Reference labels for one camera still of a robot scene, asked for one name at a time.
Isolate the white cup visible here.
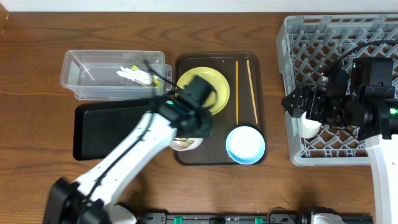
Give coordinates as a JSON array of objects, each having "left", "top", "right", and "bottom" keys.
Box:
[{"left": 300, "top": 112, "right": 322, "bottom": 138}]

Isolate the white bowl with crumbs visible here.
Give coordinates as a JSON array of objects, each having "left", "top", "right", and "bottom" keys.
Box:
[{"left": 170, "top": 138, "right": 203, "bottom": 151}]

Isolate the green orange snack wrapper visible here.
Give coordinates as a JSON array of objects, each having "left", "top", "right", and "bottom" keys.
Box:
[{"left": 131, "top": 65, "right": 160, "bottom": 86}]

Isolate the white tissue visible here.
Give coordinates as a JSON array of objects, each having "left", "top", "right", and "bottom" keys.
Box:
[{"left": 116, "top": 67, "right": 154, "bottom": 85}]

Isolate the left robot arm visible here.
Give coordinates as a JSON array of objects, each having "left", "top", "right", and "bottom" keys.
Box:
[{"left": 43, "top": 91, "right": 212, "bottom": 223}]

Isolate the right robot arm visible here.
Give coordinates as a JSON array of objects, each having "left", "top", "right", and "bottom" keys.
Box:
[{"left": 282, "top": 57, "right": 397, "bottom": 223}]

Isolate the grey dishwasher rack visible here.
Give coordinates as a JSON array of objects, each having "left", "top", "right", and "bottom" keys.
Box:
[{"left": 276, "top": 14, "right": 397, "bottom": 166}]

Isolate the yellow round plate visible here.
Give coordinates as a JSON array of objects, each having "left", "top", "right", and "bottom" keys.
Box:
[{"left": 177, "top": 67, "right": 230, "bottom": 115}]

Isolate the dark brown serving tray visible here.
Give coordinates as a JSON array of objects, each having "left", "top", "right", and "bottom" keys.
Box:
[{"left": 174, "top": 52, "right": 266, "bottom": 166}]

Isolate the light blue bowl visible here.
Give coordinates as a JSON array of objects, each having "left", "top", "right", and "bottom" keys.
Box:
[{"left": 225, "top": 126, "right": 266, "bottom": 165}]

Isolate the left wooden chopstick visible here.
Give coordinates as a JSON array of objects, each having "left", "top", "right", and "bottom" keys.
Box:
[{"left": 235, "top": 60, "right": 239, "bottom": 125}]

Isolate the wooden chopstick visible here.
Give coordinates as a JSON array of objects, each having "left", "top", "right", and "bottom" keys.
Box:
[
  {"left": 246, "top": 60, "right": 258, "bottom": 124},
  {"left": 235, "top": 60, "right": 239, "bottom": 125}
]

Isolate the right wooden chopstick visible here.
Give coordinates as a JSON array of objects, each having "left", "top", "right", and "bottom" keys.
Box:
[{"left": 246, "top": 60, "right": 258, "bottom": 124}]

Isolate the black plastic tray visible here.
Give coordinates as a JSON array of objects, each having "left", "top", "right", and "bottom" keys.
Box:
[{"left": 73, "top": 99, "right": 150, "bottom": 161}]

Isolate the clear plastic bin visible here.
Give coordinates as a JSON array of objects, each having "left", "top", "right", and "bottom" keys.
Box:
[{"left": 60, "top": 50, "right": 173, "bottom": 101}]

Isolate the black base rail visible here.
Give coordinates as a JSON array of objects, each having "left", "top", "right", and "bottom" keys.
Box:
[{"left": 137, "top": 207, "right": 374, "bottom": 224}]

